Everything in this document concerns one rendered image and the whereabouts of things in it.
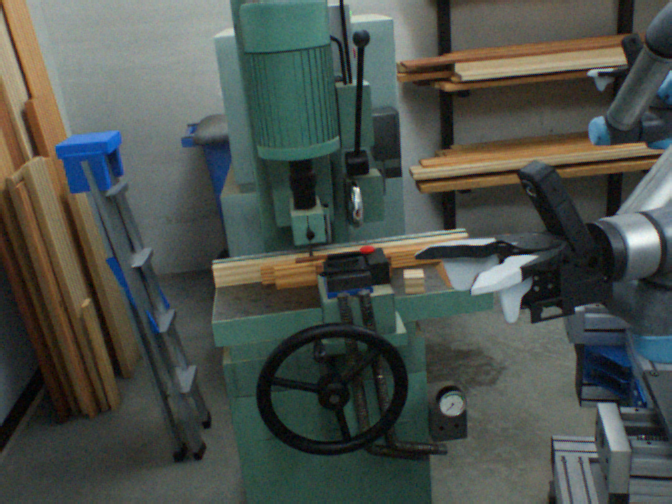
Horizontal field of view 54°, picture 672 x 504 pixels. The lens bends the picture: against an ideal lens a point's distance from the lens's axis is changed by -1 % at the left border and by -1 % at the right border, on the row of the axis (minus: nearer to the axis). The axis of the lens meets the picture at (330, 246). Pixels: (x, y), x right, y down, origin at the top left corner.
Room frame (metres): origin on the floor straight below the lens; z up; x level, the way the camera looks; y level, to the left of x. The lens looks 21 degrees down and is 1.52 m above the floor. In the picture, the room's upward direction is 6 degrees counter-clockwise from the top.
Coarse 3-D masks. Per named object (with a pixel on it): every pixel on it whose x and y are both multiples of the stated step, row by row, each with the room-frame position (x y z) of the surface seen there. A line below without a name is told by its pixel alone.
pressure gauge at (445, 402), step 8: (440, 392) 1.20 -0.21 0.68; (448, 392) 1.19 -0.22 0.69; (456, 392) 1.18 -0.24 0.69; (440, 400) 1.18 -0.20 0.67; (448, 400) 1.19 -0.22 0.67; (456, 400) 1.19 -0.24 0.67; (464, 400) 1.19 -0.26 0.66; (440, 408) 1.18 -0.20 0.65; (448, 408) 1.18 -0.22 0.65; (456, 408) 1.19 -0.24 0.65; (464, 408) 1.18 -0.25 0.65; (448, 416) 1.20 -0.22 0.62
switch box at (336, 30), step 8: (328, 8) 1.67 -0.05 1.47; (336, 8) 1.67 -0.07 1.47; (344, 8) 1.67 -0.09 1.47; (336, 16) 1.67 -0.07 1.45; (336, 24) 1.67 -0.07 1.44; (336, 32) 1.67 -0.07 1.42; (336, 48) 1.67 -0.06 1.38; (344, 48) 1.67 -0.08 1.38; (352, 48) 1.68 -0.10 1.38; (336, 56) 1.67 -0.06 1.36; (344, 56) 1.67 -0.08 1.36; (352, 56) 1.68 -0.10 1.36; (336, 64) 1.67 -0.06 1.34; (352, 64) 1.68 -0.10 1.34; (336, 72) 1.67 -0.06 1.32
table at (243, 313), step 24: (432, 264) 1.39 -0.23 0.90; (216, 288) 1.38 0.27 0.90; (240, 288) 1.37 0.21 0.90; (264, 288) 1.36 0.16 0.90; (288, 288) 1.34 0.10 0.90; (312, 288) 1.33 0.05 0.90; (432, 288) 1.27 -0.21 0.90; (216, 312) 1.26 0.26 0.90; (240, 312) 1.25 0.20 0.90; (264, 312) 1.24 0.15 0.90; (288, 312) 1.23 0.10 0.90; (312, 312) 1.23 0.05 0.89; (408, 312) 1.24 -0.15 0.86; (432, 312) 1.25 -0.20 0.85; (456, 312) 1.25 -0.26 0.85; (216, 336) 1.21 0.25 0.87; (240, 336) 1.22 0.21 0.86; (264, 336) 1.22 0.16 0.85; (288, 336) 1.22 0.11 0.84; (384, 336) 1.14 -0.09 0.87
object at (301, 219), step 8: (288, 200) 1.47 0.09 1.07; (312, 208) 1.38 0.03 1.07; (320, 208) 1.38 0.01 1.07; (296, 216) 1.34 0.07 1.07; (304, 216) 1.34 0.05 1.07; (312, 216) 1.35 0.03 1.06; (320, 216) 1.35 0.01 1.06; (296, 224) 1.34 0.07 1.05; (304, 224) 1.34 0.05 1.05; (312, 224) 1.35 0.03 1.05; (320, 224) 1.35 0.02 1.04; (296, 232) 1.34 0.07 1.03; (304, 232) 1.34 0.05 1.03; (320, 232) 1.35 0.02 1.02; (296, 240) 1.34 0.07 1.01; (304, 240) 1.34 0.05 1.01; (312, 240) 1.34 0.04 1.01; (320, 240) 1.35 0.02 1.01
